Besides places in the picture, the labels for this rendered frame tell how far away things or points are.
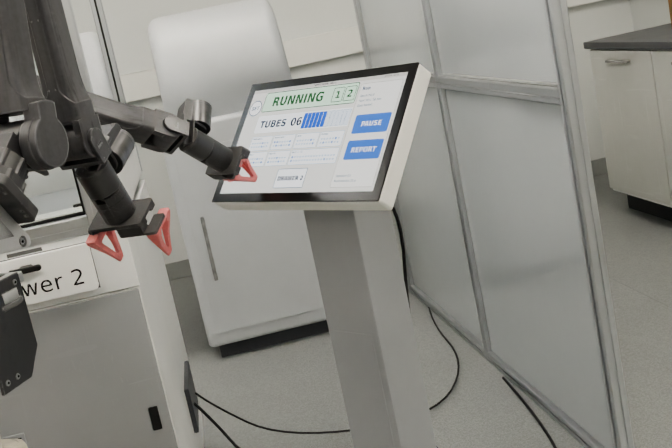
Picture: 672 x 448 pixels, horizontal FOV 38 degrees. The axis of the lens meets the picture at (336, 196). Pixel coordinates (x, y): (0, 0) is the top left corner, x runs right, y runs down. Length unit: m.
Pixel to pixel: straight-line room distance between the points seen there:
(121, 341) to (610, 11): 4.45
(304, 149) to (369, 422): 0.66
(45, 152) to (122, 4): 4.13
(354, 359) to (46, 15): 1.11
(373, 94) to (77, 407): 1.04
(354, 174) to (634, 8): 4.44
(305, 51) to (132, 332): 3.42
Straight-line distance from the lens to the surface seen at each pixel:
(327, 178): 2.01
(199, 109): 2.09
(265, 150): 2.20
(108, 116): 1.98
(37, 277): 2.34
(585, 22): 6.15
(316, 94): 2.16
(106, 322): 2.37
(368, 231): 2.13
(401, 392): 2.25
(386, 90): 2.02
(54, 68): 1.55
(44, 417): 2.46
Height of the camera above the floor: 1.34
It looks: 11 degrees down
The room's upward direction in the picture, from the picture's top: 12 degrees counter-clockwise
